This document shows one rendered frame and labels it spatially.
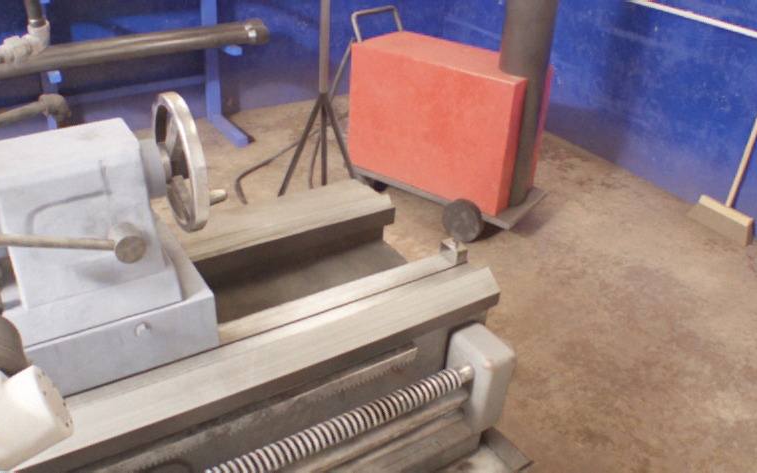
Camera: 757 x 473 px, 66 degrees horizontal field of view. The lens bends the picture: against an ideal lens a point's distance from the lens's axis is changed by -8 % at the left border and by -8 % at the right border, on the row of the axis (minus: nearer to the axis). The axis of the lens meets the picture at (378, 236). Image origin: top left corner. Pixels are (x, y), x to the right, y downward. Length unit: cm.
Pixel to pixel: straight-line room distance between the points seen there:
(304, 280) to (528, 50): 166
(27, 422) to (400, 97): 258
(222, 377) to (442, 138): 207
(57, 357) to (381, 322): 51
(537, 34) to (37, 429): 244
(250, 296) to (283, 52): 328
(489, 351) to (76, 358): 69
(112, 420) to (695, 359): 215
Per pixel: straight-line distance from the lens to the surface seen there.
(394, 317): 108
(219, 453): 108
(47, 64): 353
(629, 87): 400
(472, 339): 118
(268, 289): 133
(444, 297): 114
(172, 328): 97
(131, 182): 92
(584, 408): 223
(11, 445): 54
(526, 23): 269
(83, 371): 98
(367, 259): 142
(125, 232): 89
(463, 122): 279
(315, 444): 102
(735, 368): 266
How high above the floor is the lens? 150
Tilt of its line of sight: 31 degrees down
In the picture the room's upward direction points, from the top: 4 degrees clockwise
